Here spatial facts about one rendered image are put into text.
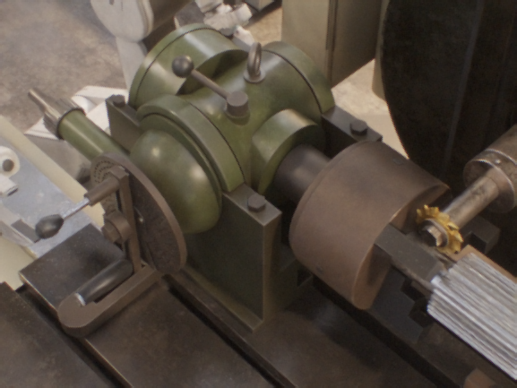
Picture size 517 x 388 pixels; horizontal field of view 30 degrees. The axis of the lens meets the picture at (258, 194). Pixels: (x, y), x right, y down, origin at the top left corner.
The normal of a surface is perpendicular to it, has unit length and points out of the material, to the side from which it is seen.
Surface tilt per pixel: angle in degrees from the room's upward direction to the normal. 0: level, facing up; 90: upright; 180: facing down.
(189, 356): 0
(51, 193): 0
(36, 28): 0
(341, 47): 90
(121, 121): 90
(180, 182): 54
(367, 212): 28
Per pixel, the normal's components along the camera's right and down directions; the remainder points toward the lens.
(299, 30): -0.72, 0.53
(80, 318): -0.04, -0.62
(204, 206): 0.37, 0.47
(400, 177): 0.11, -0.73
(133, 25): -0.40, 0.70
